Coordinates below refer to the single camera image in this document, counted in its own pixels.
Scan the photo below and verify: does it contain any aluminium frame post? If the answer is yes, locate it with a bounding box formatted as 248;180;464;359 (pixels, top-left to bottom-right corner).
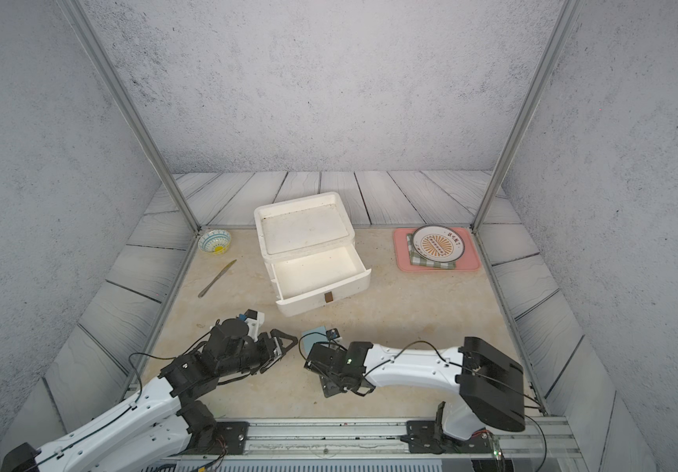
58;0;201;235
471;0;583;234

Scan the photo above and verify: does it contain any pink tray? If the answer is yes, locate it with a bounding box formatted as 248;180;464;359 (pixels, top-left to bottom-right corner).
392;225;482;273

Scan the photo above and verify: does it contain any right aluminium frame post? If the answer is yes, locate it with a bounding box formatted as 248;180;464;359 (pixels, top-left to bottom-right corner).
471;0;583;234

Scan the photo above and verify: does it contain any silver table knife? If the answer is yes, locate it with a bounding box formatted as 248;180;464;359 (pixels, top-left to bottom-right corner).
197;260;238;298

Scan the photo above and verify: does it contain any orange patterned plate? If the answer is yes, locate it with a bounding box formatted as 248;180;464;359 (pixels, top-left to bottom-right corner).
412;225;465;263

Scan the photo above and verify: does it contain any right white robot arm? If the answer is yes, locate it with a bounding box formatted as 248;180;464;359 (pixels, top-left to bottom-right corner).
305;336;526;441

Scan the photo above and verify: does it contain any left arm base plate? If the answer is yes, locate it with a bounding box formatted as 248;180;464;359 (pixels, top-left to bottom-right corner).
188;421;250;457

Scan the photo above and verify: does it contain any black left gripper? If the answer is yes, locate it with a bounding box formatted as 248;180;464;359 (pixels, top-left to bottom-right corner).
217;328;301;381

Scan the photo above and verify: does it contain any white three-drawer cabinet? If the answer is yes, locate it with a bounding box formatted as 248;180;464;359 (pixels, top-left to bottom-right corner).
252;191;357;296

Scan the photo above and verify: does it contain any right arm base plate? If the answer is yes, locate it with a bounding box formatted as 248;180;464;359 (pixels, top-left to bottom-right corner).
400;420;494;454

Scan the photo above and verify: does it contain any green checkered cloth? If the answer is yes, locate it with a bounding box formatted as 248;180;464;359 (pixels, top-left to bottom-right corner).
406;234;456;269

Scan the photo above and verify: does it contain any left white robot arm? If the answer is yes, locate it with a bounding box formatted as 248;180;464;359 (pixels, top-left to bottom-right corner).
0;312;299;471

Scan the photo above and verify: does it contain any yellow blue patterned bowl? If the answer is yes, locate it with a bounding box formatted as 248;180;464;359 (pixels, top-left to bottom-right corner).
197;229;232;255

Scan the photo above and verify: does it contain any white top drawer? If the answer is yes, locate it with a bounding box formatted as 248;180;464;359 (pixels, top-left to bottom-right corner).
264;245;372;317

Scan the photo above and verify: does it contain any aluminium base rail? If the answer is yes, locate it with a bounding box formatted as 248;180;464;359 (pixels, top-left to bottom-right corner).
148;417;588;471

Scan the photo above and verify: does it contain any left aluminium frame post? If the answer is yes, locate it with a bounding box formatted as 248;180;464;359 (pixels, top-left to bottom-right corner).
58;0;201;235

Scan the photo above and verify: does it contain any blue sticky note pad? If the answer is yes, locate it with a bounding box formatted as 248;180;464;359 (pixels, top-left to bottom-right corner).
299;326;327;359

